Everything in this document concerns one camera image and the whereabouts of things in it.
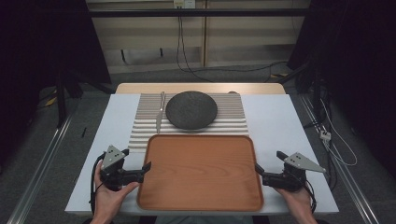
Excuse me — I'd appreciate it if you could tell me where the white floor cable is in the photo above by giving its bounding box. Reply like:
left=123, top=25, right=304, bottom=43
left=319, top=98, right=359, bottom=167

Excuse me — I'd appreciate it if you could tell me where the black hanging wall cable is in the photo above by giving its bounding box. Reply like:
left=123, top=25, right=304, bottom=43
left=176, top=5, right=289, bottom=83

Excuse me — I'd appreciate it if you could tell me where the white wall socket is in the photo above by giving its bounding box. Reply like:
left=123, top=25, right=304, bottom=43
left=173, top=0, right=197, bottom=9

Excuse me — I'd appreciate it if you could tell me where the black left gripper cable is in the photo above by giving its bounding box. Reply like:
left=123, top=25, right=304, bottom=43
left=89, top=151, right=107, bottom=215

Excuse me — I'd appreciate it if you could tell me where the wooden tray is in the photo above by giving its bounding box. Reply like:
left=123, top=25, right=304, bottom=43
left=136, top=133, right=265, bottom=213

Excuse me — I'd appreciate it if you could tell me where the black curtain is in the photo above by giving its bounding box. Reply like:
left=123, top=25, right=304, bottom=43
left=286, top=0, right=396, bottom=178
left=0, top=0, right=112, bottom=162

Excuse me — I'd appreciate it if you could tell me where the person's left hand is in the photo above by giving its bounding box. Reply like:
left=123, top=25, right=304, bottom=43
left=92, top=160, right=141, bottom=219

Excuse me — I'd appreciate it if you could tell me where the silver fork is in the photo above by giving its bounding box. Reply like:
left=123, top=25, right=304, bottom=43
left=155, top=91, right=167, bottom=134

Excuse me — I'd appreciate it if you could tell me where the person's grey clothing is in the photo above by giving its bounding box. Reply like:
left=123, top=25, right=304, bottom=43
left=154, top=215, right=255, bottom=224

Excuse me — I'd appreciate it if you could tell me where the black metal stand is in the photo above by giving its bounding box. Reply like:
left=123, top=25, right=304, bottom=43
left=55, top=68, right=69, bottom=129

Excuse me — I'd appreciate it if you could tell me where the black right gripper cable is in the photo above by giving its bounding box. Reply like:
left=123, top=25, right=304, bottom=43
left=302, top=179, right=318, bottom=215

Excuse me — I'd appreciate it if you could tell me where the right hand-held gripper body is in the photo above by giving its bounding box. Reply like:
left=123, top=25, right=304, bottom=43
left=262, top=151, right=327, bottom=192

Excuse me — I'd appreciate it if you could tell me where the black horizontal bar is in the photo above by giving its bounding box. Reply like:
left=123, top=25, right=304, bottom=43
left=88, top=7, right=310, bottom=19

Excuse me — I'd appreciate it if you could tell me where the white ribbed mat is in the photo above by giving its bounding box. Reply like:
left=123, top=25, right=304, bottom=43
left=128, top=92, right=250, bottom=154

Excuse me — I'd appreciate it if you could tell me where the dark stone plate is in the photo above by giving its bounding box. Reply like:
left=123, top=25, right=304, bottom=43
left=164, top=91, right=219, bottom=131

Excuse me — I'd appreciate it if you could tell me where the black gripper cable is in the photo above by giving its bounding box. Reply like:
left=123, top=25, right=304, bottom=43
left=302, top=179, right=318, bottom=215
left=89, top=151, right=107, bottom=215

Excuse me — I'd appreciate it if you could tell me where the person's right hand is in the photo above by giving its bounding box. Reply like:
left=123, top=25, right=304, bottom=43
left=274, top=186, right=316, bottom=219

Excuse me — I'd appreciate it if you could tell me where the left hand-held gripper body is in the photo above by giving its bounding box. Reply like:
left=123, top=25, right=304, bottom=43
left=99, top=145, right=145, bottom=192

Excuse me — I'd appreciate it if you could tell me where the metal floor rail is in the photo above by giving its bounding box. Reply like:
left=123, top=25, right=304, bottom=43
left=7, top=114, right=75, bottom=224
left=299, top=93, right=380, bottom=224

